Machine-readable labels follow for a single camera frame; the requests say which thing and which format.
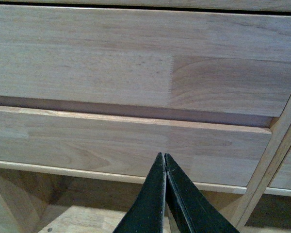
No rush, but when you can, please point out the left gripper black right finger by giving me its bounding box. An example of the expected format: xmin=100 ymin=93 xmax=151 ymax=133
xmin=164 ymin=153 xmax=238 ymax=233

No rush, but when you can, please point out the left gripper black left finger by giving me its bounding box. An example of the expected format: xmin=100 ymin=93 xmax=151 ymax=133
xmin=114 ymin=152 xmax=167 ymax=233

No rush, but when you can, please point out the lower wooden drawer front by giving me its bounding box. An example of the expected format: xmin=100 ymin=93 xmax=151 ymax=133
xmin=0 ymin=106 xmax=272 ymax=194

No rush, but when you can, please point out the wooden drawer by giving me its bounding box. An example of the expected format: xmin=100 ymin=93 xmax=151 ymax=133
xmin=0 ymin=5 xmax=291 ymax=117
xmin=0 ymin=106 xmax=272 ymax=194

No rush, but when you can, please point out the right neighbouring drawer front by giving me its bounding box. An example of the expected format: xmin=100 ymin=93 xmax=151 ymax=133
xmin=264 ymin=146 xmax=291 ymax=197

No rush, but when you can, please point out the light wooden cabinet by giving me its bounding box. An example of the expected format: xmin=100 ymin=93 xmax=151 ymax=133
xmin=0 ymin=0 xmax=291 ymax=233

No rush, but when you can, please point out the upper wooden drawer front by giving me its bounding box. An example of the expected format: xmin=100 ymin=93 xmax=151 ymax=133
xmin=0 ymin=5 xmax=291 ymax=117

